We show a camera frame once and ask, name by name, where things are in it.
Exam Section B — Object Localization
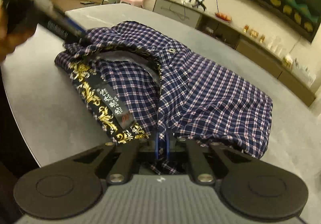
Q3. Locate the white storage box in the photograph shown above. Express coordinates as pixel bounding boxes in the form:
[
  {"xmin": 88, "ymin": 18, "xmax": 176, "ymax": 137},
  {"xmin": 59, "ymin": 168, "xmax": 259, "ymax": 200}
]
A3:
[{"xmin": 292, "ymin": 59, "xmax": 316, "ymax": 87}]

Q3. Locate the navy plaid shirt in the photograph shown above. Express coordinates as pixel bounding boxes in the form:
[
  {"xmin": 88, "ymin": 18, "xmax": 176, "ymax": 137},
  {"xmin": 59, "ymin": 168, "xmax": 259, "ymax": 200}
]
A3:
[{"xmin": 55, "ymin": 21, "xmax": 273, "ymax": 175}]

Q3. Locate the golden burger ornament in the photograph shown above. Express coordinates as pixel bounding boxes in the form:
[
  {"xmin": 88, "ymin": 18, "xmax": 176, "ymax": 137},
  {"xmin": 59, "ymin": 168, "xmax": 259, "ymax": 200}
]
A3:
[{"xmin": 250, "ymin": 29, "xmax": 259, "ymax": 38}]

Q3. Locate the red fruit plate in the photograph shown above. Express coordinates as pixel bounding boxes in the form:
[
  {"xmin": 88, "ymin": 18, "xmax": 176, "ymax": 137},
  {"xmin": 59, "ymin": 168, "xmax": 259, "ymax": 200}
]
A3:
[{"xmin": 215, "ymin": 12, "xmax": 232, "ymax": 23}]

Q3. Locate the long grey tv cabinet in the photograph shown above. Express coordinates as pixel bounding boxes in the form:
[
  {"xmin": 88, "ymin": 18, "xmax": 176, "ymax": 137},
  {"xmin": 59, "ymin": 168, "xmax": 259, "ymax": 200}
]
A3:
[{"xmin": 153, "ymin": 0, "xmax": 316, "ymax": 106}]

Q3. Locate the spare gripper on cabinet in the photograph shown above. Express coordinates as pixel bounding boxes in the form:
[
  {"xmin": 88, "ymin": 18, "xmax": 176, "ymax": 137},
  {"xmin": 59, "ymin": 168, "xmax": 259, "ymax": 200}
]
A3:
[{"xmin": 192, "ymin": 0, "xmax": 207, "ymax": 11}]

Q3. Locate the glass cups group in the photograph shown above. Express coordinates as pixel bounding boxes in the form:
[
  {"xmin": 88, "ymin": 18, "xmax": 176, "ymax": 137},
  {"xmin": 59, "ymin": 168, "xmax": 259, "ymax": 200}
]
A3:
[{"xmin": 267, "ymin": 36, "xmax": 284, "ymax": 56}]

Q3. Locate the person left hand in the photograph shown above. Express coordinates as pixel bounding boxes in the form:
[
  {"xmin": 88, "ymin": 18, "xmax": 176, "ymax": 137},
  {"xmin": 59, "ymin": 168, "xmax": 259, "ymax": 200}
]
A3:
[{"xmin": 0, "ymin": 6, "xmax": 37, "ymax": 62}]

